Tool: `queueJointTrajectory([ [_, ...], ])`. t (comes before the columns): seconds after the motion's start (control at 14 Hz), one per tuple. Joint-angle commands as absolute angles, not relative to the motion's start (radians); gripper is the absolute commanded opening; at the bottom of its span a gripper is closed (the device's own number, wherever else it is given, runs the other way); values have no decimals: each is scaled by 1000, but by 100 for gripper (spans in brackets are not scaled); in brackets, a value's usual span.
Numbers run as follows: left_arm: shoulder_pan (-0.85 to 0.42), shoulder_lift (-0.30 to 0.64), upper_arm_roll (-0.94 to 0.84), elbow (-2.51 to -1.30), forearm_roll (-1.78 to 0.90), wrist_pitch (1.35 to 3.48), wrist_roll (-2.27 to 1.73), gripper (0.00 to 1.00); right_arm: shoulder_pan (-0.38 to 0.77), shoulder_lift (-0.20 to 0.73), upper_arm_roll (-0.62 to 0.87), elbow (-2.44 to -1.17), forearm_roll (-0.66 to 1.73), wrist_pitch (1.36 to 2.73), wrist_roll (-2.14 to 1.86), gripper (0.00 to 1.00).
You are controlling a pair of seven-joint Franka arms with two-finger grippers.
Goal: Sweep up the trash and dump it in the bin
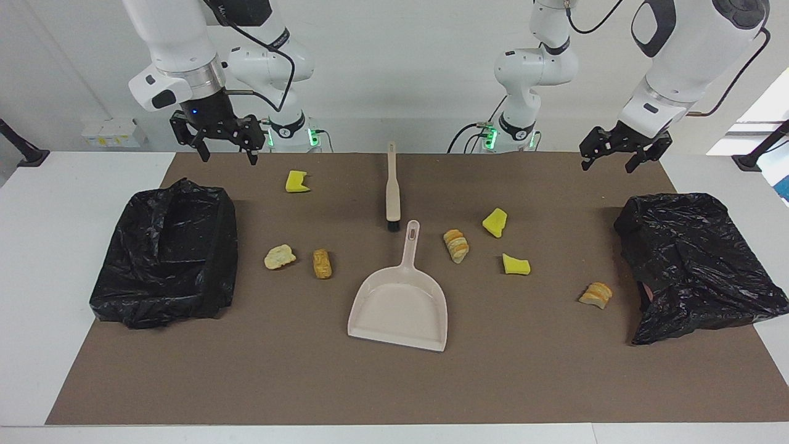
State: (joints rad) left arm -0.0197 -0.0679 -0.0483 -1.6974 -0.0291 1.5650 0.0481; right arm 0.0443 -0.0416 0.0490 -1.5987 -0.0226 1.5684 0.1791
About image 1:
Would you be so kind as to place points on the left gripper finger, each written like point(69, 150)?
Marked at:
point(586, 163)
point(635, 164)

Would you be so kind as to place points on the yellow green sponge piece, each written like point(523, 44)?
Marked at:
point(516, 265)

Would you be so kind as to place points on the pink plastic bin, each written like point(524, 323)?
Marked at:
point(644, 295)

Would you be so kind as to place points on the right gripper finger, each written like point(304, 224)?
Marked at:
point(203, 151)
point(252, 154)

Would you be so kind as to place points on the beige plastic dustpan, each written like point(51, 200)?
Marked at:
point(397, 308)

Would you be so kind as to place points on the open black trash bag bin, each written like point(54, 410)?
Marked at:
point(160, 259)

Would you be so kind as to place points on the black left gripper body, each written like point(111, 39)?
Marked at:
point(622, 140)

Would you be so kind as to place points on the blue plastic object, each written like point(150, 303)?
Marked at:
point(784, 188)

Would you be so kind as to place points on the brown toy bread bun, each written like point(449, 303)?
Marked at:
point(322, 264)

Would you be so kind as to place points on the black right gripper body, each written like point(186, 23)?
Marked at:
point(209, 117)

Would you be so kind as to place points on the beige hand brush black bristles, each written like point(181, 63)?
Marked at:
point(392, 191)

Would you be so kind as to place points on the white wall socket box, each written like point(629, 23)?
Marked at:
point(114, 132)

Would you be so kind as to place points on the notched yellow sponge piece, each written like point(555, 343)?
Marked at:
point(296, 182)

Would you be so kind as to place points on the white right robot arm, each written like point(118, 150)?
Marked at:
point(172, 37)

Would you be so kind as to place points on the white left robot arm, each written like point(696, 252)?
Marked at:
point(690, 55)

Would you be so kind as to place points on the crumpled black trash bag bin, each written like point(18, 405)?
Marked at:
point(696, 259)

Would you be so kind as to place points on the black camera stand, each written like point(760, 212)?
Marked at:
point(749, 161)
point(28, 154)

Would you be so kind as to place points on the brown table mat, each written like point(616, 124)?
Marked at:
point(370, 382)

